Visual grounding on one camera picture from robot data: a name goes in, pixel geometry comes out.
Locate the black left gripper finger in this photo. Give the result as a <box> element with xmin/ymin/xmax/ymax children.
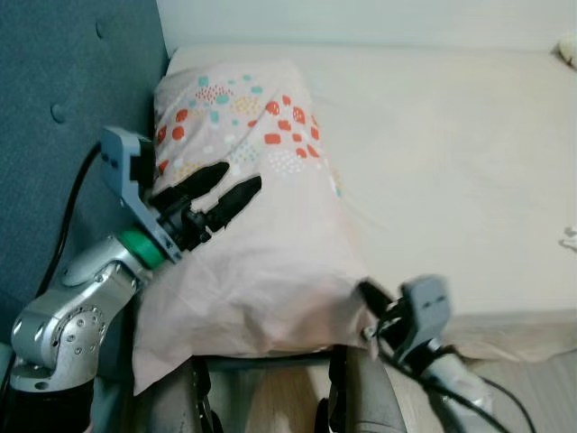
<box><xmin>203</xmin><ymin>175</ymin><xmax>263</xmax><ymax>231</ymax></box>
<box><xmin>151</xmin><ymin>161</ymin><xmax>232</xmax><ymax>216</ymax></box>

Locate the pink dotted pillow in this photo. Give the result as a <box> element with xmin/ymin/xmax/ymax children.
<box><xmin>131</xmin><ymin>59</ymin><xmax>380</xmax><ymax>396</ymax></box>

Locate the cream cartoon print blanket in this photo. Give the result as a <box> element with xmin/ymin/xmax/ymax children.
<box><xmin>554</xmin><ymin>34</ymin><xmax>577</xmax><ymax>69</ymax></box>

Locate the grey right robot leg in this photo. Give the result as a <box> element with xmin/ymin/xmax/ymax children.
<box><xmin>317</xmin><ymin>347</ymin><xmax>402</xmax><ymax>433</ymax></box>

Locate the grey robot leg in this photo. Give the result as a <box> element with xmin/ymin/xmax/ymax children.
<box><xmin>135</xmin><ymin>359</ymin><xmax>222</xmax><ymax>433</ymax></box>
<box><xmin>317</xmin><ymin>347</ymin><xmax>402</xmax><ymax>433</ymax></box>

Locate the beige sheeted bed mattress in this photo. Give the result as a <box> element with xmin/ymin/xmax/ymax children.
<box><xmin>167</xmin><ymin>41</ymin><xmax>577</xmax><ymax>366</ymax></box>

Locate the grey left robot leg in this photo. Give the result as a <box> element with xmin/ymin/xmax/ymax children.
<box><xmin>135</xmin><ymin>359</ymin><xmax>222</xmax><ymax>433</ymax></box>

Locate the teal upholstered headboard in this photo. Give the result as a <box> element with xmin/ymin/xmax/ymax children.
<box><xmin>0</xmin><ymin>0</ymin><xmax>172</xmax><ymax>317</ymax></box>

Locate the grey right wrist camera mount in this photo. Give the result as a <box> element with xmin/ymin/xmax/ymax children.
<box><xmin>397</xmin><ymin>275</ymin><xmax>452</xmax><ymax>362</ymax></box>

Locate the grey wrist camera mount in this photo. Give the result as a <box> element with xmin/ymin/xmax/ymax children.
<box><xmin>97</xmin><ymin>126</ymin><xmax>184</xmax><ymax>264</ymax></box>
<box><xmin>397</xmin><ymin>275</ymin><xmax>452</xmax><ymax>362</ymax></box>

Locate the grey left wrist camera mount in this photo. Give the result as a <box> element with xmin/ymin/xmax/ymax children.
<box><xmin>97</xmin><ymin>126</ymin><xmax>184</xmax><ymax>264</ymax></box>

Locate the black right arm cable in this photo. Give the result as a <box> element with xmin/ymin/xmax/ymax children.
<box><xmin>374</xmin><ymin>343</ymin><xmax>537</xmax><ymax>433</ymax></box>

